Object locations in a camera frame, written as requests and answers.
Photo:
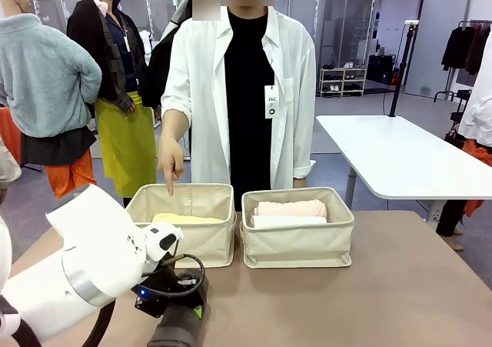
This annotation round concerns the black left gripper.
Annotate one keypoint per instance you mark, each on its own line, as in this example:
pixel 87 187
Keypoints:
pixel 180 291

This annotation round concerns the grey towel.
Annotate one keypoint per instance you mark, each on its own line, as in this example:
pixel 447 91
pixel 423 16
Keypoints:
pixel 175 327

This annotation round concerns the white towel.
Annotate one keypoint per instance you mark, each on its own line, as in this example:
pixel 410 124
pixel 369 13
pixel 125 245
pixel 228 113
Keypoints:
pixel 288 221

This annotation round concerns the pink towel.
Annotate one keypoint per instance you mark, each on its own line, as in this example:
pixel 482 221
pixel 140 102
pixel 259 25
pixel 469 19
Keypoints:
pixel 292 208

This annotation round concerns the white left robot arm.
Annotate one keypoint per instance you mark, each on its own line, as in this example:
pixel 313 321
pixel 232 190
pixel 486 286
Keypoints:
pixel 88 239

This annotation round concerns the person's right forearm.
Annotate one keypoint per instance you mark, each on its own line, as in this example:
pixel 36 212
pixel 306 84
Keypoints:
pixel 175 127

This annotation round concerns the person's right hand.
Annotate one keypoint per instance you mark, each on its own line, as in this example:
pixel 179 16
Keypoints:
pixel 171 158

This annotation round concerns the person's left hand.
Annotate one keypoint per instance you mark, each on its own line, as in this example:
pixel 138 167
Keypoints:
pixel 300 182

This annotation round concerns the beige fabric basket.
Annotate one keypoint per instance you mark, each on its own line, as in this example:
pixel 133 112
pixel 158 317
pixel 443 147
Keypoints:
pixel 207 243
pixel 300 243

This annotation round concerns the yellow rolled towel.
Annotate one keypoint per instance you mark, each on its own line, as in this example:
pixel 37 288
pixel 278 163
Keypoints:
pixel 184 219

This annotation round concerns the person with yellow apron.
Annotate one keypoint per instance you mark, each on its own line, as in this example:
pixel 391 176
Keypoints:
pixel 123 143

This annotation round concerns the person in white shirt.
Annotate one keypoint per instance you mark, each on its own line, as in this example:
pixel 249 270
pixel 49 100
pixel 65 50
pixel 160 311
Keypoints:
pixel 203 93

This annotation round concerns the white name badge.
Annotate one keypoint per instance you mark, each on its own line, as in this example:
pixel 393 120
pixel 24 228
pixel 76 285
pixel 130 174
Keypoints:
pixel 272 101

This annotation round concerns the white table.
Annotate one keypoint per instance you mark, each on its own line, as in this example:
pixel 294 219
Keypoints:
pixel 403 158

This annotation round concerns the orange cloth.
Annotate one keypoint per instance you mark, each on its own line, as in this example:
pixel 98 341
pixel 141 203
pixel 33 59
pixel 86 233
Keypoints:
pixel 7 131

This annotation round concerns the wooden shoe rack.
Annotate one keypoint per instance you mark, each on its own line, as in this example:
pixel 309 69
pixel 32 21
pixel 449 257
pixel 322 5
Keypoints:
pixel 342 81

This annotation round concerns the mannequin in grey fleece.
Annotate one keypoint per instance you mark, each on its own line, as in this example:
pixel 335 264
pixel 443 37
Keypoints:
pixel 38 74

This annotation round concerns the black suitcase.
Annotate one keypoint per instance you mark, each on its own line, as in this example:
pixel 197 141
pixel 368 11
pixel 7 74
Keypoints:
pixel 380 68

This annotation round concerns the black tripod pole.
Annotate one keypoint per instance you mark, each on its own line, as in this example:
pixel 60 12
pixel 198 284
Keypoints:
pixel 399 74

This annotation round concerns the black stool cart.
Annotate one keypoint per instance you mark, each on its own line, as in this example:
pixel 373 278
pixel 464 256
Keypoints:
pixel 463 97

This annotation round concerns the figure in white and orange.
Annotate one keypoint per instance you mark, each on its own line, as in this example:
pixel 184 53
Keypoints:
pixel 480 120

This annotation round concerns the clothes rack with dark garments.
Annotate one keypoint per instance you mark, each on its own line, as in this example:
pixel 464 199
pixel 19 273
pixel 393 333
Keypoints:
pixel 455 47

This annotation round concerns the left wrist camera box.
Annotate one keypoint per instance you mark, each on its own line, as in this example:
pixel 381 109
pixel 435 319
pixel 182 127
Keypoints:
pixel 148 302

